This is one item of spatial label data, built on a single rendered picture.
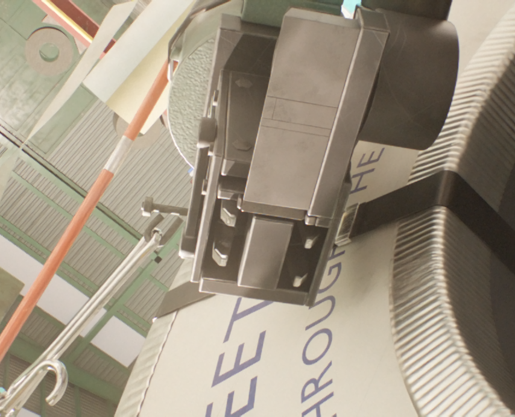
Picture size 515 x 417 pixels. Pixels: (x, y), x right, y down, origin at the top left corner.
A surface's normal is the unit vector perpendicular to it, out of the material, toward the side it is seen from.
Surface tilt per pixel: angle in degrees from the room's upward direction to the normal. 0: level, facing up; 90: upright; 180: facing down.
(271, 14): 65
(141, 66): 90
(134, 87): 90
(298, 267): 137
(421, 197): 90
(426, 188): 90
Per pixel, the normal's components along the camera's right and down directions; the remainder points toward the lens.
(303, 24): 0.00, 0.60
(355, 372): -0.71, -0.61
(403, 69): 0.11, 0.06
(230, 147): 0.18, -0.79
